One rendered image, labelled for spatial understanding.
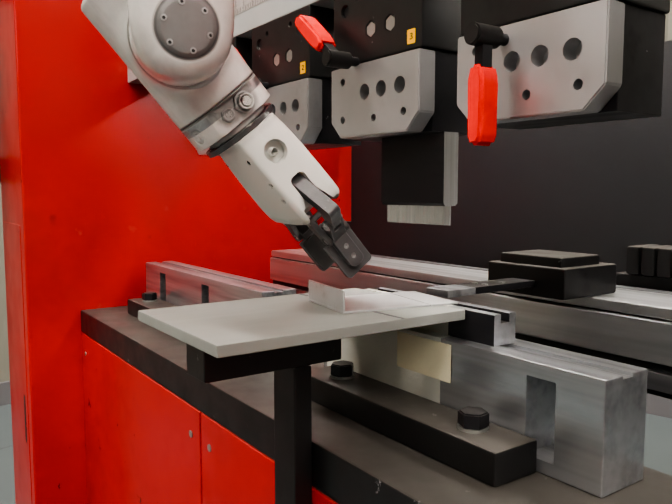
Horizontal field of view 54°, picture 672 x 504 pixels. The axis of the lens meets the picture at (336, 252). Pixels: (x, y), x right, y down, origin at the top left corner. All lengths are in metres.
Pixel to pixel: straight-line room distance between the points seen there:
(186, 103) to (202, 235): 0.95
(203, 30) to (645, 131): 0.79
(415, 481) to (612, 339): 0.37
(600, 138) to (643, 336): 0.44
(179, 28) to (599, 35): 0.30
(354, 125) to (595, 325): 0.39
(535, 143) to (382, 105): 0.59
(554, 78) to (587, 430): 0.28
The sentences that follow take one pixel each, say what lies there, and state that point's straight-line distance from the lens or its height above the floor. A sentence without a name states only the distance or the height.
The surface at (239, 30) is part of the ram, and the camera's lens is 1.01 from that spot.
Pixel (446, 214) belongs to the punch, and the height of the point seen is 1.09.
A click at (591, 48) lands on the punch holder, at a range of 0.54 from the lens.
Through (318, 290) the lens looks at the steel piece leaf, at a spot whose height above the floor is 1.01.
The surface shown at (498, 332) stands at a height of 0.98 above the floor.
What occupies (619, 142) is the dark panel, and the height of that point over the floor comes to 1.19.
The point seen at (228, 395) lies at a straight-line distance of 0.81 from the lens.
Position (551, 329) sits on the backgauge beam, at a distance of 0.91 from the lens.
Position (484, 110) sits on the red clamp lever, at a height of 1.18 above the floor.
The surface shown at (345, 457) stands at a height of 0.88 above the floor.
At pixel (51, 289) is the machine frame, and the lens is 1.43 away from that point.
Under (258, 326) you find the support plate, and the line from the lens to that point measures 0.57.
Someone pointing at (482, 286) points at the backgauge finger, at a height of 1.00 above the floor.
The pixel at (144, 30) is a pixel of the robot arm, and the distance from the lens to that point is 0.51.
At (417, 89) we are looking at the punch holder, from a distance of 0.66.
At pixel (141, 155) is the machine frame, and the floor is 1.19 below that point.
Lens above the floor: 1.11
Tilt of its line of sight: 5 degrees down
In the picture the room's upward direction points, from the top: straight up
